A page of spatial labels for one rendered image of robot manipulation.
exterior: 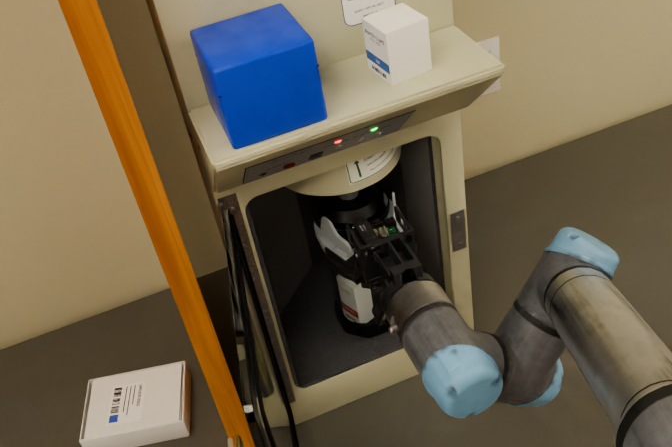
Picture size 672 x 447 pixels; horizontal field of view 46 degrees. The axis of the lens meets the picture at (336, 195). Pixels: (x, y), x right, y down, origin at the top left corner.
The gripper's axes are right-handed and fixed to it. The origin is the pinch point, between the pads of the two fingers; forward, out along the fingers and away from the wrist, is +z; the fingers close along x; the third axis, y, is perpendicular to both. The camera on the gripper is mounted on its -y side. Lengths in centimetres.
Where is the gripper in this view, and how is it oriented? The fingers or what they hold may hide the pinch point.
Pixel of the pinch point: (352, 217)
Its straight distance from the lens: 111.9
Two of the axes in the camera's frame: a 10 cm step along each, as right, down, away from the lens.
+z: -3.5, -5.6, 7.5
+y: -1.4, -7.6, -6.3
